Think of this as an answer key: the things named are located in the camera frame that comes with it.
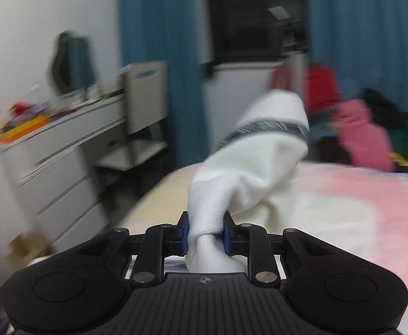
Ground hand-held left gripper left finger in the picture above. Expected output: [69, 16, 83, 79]
[74, 211, 190, 283]

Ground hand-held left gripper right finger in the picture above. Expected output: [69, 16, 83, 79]
[221, 211, 330, 284]

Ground white garment with grey stripe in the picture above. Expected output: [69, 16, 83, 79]
[185, 90, 310, 274]

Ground pastel printed bed sheet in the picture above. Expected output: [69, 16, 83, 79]
[119, 162, 408, 335]

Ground white chair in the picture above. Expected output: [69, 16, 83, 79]
[96, 60, 169, 172]

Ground blue grey garment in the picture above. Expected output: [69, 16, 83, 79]
[309, 110, 344, 143]

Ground white drawer dresser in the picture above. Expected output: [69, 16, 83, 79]
[0, 92, 128, 255]

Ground cardboard box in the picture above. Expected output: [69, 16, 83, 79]
[8, 232, 51, 265]

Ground red striped garment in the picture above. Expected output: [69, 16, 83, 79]
[266, 63, 293, 92]

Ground blue curtain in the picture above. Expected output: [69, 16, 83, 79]
[117, 0, 214, 168]
[305, 0, 408, 119]

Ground pink garment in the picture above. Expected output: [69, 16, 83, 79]
[336, 99, 396, 172]

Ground clutter of small colourful things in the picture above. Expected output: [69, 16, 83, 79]
[0, 84, 124, 144]

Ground black garment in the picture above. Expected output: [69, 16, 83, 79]
[361, 89, 408, 130]

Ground dark window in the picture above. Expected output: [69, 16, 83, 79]
[206, 0, 307, 66]

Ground dark clothes hanging on wall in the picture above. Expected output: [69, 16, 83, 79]
[49, 31, 96, 95]

